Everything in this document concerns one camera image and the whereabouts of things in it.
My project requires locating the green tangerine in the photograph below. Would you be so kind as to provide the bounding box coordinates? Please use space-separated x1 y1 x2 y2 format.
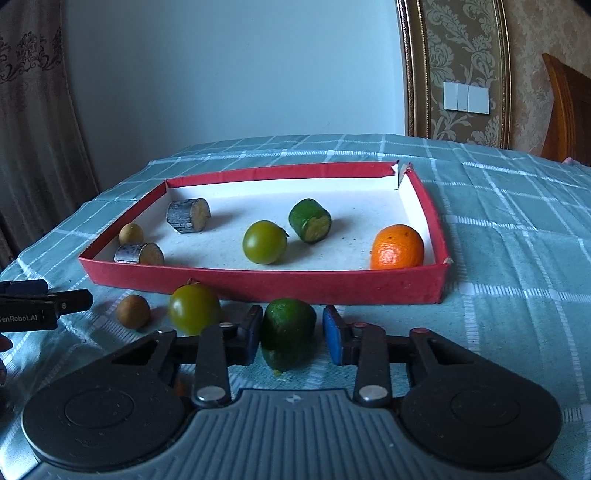
168 281 221 337
242 220 288 265

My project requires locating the green cucumber piece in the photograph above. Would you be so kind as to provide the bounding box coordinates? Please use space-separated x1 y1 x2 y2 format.
261 298 318 374
289 198 332 244

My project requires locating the white wall light switch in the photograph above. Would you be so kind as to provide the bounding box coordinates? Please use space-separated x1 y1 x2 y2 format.
442 80 491 114

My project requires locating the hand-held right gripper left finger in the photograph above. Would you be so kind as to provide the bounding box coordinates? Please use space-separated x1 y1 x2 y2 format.
111 305 264 408

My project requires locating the orange tangerine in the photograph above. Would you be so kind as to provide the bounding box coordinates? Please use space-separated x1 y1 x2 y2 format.
370 224 425 270

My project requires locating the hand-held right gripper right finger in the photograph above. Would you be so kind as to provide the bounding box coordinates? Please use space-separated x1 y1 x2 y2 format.
322 305 481 408

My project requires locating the brown longan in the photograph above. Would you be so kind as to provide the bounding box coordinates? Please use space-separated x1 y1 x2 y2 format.
115 295 151 330
119 223 145 245

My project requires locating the gold wall panel frame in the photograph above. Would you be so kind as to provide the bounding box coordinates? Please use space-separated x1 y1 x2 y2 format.
396 0 513 149

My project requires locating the wooden headboard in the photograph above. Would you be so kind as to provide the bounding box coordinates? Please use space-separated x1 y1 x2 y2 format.
540 53 591 163

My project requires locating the red cardboard box tray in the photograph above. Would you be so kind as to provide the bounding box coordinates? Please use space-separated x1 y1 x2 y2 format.
78 161 451 305

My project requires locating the teal checked blanket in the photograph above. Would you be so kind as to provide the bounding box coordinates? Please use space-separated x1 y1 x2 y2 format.
0 134 591 480

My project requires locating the brown patterned curtain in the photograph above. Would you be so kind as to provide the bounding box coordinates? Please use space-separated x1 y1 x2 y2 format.
0 0 100 268

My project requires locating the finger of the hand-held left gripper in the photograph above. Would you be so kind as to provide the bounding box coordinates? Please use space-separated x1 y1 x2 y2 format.
48 290 93 317
0 279 49 298

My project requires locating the grey sugarcane piece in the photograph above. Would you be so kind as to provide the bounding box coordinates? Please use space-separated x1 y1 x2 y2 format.
166 198 212 234
113 243 165 267

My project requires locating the person's left hand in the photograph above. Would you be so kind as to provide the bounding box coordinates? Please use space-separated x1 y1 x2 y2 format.
0 335 14 386

